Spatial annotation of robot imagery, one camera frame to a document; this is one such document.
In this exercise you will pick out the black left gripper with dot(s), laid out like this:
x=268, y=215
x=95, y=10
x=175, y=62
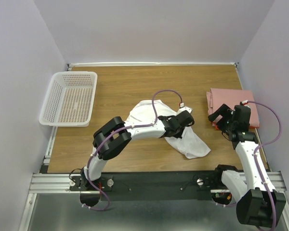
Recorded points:
x=183, y=119

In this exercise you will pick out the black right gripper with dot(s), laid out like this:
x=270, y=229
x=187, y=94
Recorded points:
x=224, y=115

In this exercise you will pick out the white t shirt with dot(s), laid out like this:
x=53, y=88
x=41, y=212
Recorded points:
x=189, y=144

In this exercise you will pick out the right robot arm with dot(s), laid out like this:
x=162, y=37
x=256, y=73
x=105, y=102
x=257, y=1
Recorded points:
x=257, y=201

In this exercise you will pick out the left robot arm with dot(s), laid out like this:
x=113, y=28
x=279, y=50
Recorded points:
x=110, y=140

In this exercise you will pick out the pink folded t shirt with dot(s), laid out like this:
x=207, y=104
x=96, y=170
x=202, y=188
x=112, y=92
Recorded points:
x=231, y=97

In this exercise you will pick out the white plastic basket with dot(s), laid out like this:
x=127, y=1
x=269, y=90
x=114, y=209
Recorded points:
x=69, y=99

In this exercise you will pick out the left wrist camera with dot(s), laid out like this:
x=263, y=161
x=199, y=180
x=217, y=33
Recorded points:
x=182, y=108

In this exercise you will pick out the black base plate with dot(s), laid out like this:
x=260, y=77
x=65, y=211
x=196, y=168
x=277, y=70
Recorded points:
x=152, y=186

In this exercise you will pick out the aluminium frame rail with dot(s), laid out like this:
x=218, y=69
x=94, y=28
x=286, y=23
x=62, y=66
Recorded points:
x=61, y=183

